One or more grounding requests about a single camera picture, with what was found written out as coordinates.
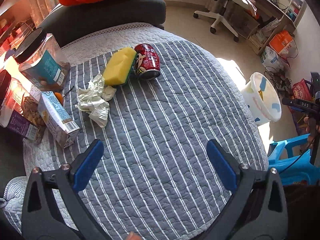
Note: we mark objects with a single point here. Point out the dark grey sofa cushion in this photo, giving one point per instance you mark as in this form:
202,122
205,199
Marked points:
68,24

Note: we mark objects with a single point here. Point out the clear jar teal label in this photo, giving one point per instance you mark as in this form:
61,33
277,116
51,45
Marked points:
42,61

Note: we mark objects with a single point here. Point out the clear jar purple label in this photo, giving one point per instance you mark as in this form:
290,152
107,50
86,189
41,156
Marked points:
19,111

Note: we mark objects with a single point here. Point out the blue plastic stool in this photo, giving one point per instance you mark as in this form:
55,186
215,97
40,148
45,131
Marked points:
293,169

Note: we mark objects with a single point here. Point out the red gift bag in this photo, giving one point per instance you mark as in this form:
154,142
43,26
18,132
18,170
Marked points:
302,91

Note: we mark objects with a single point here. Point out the white plastic bag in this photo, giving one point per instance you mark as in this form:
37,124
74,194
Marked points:
270,60

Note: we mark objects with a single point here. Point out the white trash bucket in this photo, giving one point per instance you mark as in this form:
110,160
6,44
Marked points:
262,99

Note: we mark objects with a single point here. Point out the red drink can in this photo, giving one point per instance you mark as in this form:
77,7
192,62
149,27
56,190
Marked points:
147,65

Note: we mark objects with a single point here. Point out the right hand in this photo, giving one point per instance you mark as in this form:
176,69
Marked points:
308,126

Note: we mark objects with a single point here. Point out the grey striped quilted cover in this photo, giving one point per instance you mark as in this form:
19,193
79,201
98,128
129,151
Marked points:
154,178

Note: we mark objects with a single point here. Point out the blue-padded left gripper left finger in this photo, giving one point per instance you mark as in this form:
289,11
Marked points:
85,164

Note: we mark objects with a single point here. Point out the white office chair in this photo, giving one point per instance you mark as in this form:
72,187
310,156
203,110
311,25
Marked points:
219,17

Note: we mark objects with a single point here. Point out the wooden desk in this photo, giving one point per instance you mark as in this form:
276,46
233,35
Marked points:
289,12

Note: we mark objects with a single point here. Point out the small drink carton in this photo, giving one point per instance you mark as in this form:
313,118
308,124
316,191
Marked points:
60,124

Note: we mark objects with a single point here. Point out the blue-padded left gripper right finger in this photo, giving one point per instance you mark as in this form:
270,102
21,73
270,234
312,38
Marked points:
225,165

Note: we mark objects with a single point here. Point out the yellow green sponge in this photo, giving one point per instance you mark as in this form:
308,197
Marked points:
119,67

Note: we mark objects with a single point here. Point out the orange shopping bag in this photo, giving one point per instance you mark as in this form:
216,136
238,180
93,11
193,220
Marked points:
283,44

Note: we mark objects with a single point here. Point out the white tissue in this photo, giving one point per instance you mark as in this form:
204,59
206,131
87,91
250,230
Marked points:
94,100

